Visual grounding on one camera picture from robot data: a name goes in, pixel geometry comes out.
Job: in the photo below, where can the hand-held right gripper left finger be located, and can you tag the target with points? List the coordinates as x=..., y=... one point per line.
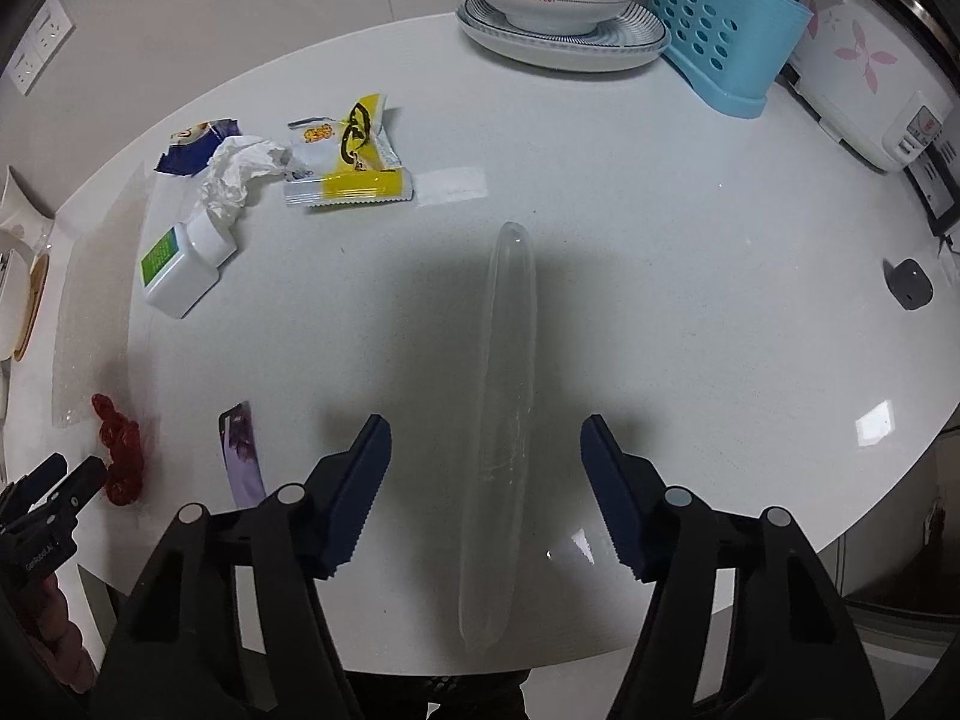
x=367, y=480

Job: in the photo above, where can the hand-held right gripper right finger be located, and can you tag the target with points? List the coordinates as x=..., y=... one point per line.
x=609, y=480

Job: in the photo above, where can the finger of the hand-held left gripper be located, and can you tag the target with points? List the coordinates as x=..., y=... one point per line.
x=41, y=474
x=79, y=481

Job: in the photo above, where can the yellow and white snack wrapper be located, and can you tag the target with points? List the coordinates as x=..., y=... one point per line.
x=352, y=186

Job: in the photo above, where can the blue cookie wrapper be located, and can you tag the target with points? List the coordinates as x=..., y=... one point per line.
x=187, y=154

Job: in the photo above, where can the person's left hand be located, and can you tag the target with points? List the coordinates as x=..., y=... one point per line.
x=64, y=637

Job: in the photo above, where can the red crumpled wrapper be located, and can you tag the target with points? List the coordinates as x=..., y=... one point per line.
x=120, y=450

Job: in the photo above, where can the purple snack wrapper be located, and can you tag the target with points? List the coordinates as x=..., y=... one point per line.
x=244, y=457

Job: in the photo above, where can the long clear plastic bag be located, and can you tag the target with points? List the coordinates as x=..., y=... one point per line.
x=502, y=390

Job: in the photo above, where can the clear plastic sheet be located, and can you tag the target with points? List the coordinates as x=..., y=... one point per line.
x=90, y=315

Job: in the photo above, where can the white flat plate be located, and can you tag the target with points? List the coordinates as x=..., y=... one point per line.
x=11, y=300

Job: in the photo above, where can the white bottle with green label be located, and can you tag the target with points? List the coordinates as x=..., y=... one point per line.
x=180, y=277

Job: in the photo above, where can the white ceramic dish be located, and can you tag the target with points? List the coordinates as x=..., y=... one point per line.
x=19, y=210

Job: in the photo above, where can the crumpled white tissue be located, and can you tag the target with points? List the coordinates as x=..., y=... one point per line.
x=232, y=180

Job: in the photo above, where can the small dark grey object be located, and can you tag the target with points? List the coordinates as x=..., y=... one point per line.
x=909, y=283

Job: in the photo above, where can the blue striped ceramic plate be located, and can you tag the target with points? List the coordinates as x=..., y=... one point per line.
x=570, y=54

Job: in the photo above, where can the black and white appliance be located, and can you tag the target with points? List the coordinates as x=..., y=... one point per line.
x=941, y=191

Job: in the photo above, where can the blue perforated utensil basket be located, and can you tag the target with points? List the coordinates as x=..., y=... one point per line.
x=720, y=22

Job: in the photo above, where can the white floral rice cooker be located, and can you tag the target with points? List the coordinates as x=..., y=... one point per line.
x=862, y=52

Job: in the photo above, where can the white wall socket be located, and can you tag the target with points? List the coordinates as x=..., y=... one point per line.
x=52, y=26
x=24, y=71

